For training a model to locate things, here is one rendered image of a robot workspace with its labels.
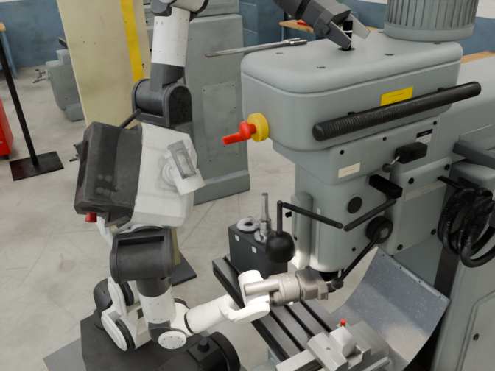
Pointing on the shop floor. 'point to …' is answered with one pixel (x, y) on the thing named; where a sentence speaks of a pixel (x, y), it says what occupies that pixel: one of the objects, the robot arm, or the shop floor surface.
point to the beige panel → (111, 68)
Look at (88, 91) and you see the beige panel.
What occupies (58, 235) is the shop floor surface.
